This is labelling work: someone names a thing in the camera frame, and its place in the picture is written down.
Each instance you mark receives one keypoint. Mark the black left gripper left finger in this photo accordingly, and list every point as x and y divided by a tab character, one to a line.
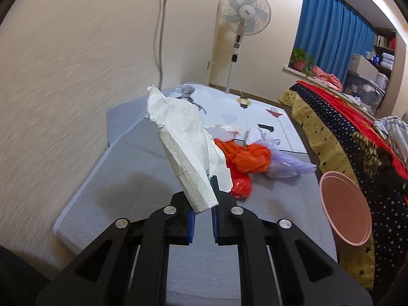
127	263

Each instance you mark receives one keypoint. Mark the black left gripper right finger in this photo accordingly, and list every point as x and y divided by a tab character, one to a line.
278	263

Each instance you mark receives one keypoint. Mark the pink plastic trash bin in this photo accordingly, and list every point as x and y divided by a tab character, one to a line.
346	210

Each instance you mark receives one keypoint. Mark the lavender foam sheet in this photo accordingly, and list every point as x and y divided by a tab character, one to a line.
282	165

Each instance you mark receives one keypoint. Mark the orange plastic bag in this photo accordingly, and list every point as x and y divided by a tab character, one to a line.
243	161

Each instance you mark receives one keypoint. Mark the white paper bag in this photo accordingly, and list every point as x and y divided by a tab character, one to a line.
191	150

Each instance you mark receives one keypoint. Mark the navy star bed sheet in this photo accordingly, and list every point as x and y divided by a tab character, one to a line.
340	147

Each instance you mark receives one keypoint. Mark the red floral blanket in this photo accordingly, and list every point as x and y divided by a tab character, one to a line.
358	120

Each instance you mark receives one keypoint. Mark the white printed cloth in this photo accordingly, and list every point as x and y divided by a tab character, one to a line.
217	108

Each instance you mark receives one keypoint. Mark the striped grey duvet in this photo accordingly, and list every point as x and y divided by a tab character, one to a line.
393	130

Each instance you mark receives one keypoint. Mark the pink folded clothes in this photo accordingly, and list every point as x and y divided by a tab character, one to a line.
329	79

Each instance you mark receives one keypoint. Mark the potted green plant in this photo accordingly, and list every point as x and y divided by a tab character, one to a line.
301	61

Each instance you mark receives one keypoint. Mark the grey storage box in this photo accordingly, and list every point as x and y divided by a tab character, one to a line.
360	66

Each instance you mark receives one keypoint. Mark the wooden bookshelf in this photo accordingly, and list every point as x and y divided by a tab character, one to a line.
384	46

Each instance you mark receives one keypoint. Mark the blue window curtain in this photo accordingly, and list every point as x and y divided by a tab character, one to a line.
331	31

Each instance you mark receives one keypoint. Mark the white standing fan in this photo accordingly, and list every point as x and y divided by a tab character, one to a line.
244	18

